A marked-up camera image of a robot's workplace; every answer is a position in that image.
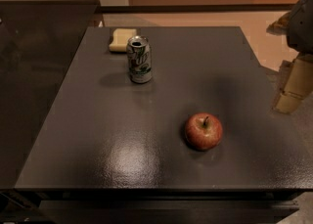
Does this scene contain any red apple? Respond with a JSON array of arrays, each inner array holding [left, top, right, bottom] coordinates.
[[184, 112, 223, 151]]

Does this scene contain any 7up soda can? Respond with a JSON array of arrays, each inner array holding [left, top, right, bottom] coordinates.
[[126, 35, 153, 84]]

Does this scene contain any yellow sponge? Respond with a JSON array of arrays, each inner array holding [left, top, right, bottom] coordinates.
[[109, 28, 137, 53]]

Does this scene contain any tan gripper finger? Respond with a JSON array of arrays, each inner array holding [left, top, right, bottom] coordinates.
[[266, 12, 291, 34], [274, 53, 313, 113]]

